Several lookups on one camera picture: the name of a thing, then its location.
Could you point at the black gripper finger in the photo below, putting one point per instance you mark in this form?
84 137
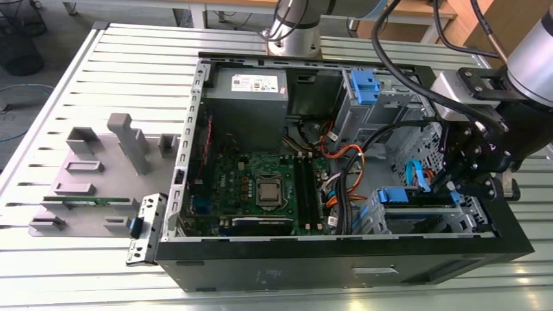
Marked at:
488 188
464 152

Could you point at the hard disk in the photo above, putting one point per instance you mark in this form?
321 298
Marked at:
393 196

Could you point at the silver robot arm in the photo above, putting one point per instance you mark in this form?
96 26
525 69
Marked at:
298 42

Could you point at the metal disk bay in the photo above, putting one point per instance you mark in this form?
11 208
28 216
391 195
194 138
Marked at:
432 211

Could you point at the metal optical drive cage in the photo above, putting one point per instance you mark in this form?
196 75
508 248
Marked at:
380 113

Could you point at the blue plastic drive latch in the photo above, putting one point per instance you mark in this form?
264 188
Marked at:
365 87

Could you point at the black RAM slot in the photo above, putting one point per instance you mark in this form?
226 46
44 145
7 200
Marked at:
313 194
303 194

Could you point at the wooden cabinet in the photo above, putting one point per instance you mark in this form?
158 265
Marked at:
523 16

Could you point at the wooden desk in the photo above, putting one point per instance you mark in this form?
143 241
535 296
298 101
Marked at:
417 9

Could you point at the CPU socket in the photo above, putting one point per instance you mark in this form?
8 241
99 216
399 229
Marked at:
271 177

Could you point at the silver CPU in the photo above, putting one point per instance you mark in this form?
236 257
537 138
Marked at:
270 191

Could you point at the black PC case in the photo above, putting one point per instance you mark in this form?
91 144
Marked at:
303 259

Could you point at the grey power supply unit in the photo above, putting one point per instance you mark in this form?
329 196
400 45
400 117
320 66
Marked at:
251 113

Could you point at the black graphics card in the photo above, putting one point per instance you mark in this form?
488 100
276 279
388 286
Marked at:
259 225

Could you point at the green motherboard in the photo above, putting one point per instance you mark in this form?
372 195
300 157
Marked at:
234 165

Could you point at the grey parts rack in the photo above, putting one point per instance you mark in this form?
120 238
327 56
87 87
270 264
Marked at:
116 184

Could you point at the green RAM stick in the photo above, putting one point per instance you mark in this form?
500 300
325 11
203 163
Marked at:
108 201

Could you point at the black mesh bin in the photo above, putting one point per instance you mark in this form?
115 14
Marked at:
22 55

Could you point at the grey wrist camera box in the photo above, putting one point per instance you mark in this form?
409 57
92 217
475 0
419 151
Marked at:
445 90

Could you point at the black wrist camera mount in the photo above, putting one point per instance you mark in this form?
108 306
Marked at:
468 76

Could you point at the white metal desk frame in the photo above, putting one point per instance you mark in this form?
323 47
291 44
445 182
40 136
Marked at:
196 17

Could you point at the metal expansion slot bracket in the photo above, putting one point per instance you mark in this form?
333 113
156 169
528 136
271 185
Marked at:
148 226

